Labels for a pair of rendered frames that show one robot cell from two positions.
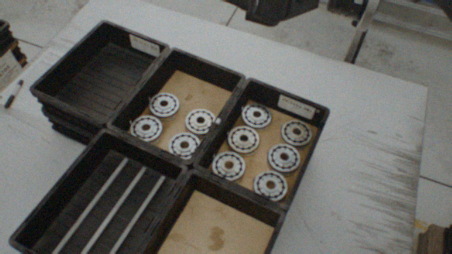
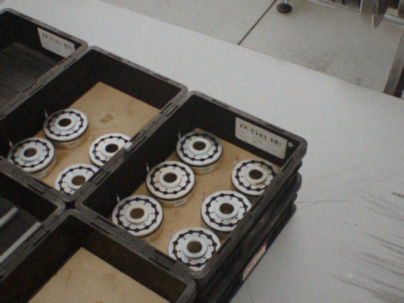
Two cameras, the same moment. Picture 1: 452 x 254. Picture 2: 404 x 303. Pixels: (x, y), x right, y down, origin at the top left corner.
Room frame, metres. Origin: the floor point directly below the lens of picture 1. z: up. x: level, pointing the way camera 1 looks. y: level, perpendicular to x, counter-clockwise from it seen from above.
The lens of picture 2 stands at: (-0.10, -0.31, 1.83)
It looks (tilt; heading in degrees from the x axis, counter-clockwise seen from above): 47 degrees down; 13
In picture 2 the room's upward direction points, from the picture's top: 2 degrees counter-clockwise
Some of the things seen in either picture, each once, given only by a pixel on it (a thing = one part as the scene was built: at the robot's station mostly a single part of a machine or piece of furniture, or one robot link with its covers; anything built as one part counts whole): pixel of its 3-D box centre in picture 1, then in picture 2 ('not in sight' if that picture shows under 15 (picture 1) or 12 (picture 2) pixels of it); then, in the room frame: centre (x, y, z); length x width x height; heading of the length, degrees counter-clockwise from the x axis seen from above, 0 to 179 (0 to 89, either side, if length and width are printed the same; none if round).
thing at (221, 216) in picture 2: (284, 156); (226, 209); (0.63, -0.19, 0.86); 0.05 x 0.05 x 0.01
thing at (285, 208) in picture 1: (265, 137); (196, 175); (0.66, -0.12, 0.92); 0.40 x 0.30 x 0.02; 158
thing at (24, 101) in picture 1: (45, 80); not in sight; (0.99, 0.75, 0.70); 0.33 x 0.23 x 0.01; 163
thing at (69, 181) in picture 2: (184, 145); (78, 180); (0.64, 0.13, 0.86); 0.05 x 0.05 x 0.01
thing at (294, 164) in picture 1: (284, 157); (226, 210); (0.63, -0.19, 0.86); 0.10 x 0.10 x 0.01
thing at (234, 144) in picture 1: (244, 139); (170, 179); (0.68, -0.06, 0.86); 0.10 x 0.10 x 0.01
